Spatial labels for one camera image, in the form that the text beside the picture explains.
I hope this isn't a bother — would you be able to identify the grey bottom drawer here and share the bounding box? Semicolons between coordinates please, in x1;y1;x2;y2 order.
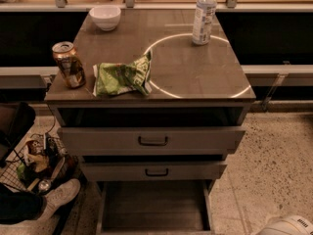
96;180;213;235

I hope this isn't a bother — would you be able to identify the grey drawer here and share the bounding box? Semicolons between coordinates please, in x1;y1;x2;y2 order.
96;180;213;235
58;126;245;156
80;162;227;181

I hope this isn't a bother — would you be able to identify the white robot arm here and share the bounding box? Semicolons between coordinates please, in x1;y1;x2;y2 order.
254;215;313;235

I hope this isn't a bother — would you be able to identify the grey drawer cabinet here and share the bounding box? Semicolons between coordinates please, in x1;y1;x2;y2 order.
44;8;257;194

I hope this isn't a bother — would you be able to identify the grey middle drawer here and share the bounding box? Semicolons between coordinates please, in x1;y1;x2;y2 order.
80;162;227;181

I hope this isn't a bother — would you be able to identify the grey top drawer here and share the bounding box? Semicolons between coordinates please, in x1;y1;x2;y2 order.
58;126;245;156

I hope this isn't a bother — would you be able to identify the green chip bag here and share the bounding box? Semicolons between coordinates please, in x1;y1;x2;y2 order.
93;51;152;96

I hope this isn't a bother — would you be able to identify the brown soda can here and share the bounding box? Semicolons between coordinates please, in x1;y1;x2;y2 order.
52;41;86;89

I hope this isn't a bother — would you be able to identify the white ceramic bowl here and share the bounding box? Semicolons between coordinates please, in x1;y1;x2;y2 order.
89;5;121;31

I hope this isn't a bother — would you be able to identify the clear plastic water bottle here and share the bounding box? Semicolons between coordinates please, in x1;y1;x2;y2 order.
192;0;217;45

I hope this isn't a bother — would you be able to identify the white sneaker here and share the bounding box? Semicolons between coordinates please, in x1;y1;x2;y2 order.
37;178;81;221

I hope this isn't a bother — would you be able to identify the dark trouser leg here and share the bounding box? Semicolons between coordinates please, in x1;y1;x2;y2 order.
0;184;46;224

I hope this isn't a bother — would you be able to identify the black wire basket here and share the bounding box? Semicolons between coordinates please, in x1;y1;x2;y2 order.
0;133;77;194

